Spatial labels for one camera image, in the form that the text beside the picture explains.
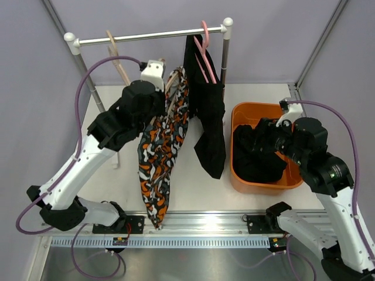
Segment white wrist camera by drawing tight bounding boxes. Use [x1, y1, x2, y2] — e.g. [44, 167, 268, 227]
[276, 98, 303, 127]
[140, 60, 165, 92]

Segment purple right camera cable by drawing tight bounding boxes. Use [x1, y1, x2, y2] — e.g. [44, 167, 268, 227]
[288, 100, 375, 261]

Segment orange plastic laundry basket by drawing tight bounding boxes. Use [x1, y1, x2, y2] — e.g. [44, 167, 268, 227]
[229, 102, 303, 196]

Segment pink plastic hanger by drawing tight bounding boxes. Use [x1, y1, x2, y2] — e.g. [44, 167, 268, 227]
[193, 20, 217, 84]

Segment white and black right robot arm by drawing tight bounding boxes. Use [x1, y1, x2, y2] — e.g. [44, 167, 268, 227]
[254, 117, 374, 280]

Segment white slotted cable duct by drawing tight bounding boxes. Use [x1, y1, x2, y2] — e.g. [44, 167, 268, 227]
[51, 237, 270, 249]

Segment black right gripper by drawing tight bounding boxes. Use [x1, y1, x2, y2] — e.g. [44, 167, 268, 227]
[241, 116, 306, 165]

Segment white and steel clothes rack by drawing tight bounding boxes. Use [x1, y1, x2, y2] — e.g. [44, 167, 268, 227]
[63, 16, 234, 169]

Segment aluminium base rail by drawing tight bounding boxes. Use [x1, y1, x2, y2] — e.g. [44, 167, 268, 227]
[37, 212, 338, 238]

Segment beige wooden hanger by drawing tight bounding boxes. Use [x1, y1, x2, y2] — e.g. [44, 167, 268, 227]
[165, 68, 181, 117]
[105, 29, 131, 87]

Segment purple cable lower left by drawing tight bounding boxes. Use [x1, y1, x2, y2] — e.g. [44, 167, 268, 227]
[71, 224, 127, 278]

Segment black shorts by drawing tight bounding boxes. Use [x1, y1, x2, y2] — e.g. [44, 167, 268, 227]
[232, 125, 287, 183]
[183, 35, 226, 179]

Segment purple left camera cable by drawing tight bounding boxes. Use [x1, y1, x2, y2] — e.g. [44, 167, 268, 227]
[15, 56, 144, 235]

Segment purple cable lower right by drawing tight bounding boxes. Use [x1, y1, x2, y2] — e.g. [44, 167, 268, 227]
[228, 235, 317, 281]

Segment purple camera cable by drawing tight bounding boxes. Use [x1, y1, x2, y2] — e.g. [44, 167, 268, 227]
[15, 56, 144, 235]
[288, 100, 375, 261]

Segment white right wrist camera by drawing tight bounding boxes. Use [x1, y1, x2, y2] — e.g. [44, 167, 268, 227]
[276, 98, 303, 127]

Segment orange camouflage shorts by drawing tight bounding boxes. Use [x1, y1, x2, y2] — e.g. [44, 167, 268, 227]
[137, 66, 189, 229]

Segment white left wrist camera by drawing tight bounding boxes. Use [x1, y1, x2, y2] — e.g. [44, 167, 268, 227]
[140, 60, 165, 92]

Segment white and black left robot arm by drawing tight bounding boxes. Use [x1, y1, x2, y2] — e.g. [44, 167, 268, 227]
[27, 78, 165, 234]

